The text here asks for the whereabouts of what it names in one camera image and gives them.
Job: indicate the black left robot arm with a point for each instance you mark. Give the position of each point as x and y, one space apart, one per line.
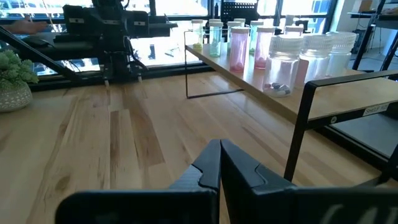
115 59

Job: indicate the black frame table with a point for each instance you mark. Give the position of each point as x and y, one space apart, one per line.
373 21

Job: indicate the person's hand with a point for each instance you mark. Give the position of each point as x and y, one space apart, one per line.
25 26

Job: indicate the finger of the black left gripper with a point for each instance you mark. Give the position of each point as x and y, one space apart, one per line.
105 25
122 25

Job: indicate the green medicine bottle white cap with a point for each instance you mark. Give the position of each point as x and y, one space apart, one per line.
255 31

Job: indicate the pink medicine bottle white cap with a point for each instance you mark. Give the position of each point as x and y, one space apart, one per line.
238 49
263 46

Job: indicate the black perforated panel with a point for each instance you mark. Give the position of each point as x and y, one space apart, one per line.
237 11

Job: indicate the green artificial plant ball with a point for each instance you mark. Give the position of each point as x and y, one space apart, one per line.
12 68

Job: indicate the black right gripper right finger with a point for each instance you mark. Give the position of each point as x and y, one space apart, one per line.
248 193

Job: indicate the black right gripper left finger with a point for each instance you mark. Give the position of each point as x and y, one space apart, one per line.
205 174

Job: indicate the white shelf label sticker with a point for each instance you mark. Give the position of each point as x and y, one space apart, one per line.
374 109

